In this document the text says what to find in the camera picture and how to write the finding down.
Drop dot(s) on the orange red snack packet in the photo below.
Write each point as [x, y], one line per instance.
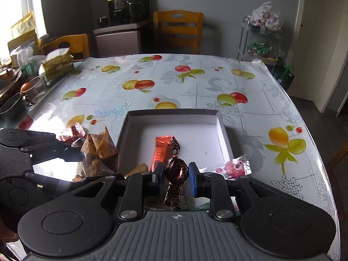
[74, 134]

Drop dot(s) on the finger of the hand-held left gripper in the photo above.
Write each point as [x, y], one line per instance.
[73, 155]
[49, 179]

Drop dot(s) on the wooden chair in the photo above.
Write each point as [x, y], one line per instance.
[178, 32]
[72, 46]

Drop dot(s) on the brown cardboard box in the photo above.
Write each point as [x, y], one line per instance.
[21, 43]

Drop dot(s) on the black mug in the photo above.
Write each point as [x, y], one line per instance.
[103, 22]

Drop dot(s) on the white plastic bag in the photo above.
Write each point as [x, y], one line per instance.
[267, 17]

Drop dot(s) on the clear drinking glass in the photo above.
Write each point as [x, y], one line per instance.
[39, 88]

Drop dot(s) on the white cardboard box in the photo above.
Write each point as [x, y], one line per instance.
[195, 138]

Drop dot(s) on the clear brown nut packet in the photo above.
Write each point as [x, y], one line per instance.
[99, 155]

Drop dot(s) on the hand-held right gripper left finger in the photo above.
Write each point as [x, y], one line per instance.
[159, 178]

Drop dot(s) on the green shopping bag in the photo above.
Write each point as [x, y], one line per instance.
[285, 76]

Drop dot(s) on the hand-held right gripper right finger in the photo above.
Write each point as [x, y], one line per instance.
[193, 179]

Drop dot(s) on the clear packet with pink print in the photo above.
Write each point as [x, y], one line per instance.
[235, 167]

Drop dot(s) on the green candy bag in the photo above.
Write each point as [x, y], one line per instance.
[258, 47]

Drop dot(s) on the grey cabinet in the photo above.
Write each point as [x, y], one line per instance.
[119, 42]

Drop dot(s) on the dark bowl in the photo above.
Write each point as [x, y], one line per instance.
[12, 106]

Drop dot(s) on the olive brown snack packet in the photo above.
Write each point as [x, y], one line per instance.
[137, 170]

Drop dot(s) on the long orange snack bar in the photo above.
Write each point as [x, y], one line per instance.
[161, 151]

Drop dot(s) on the black coffee machine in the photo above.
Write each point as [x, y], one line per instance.
[130, 4]

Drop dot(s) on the olive tissue pack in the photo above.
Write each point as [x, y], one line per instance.
[55, 65]

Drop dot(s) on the dark brown candy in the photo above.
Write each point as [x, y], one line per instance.
[176, 171]

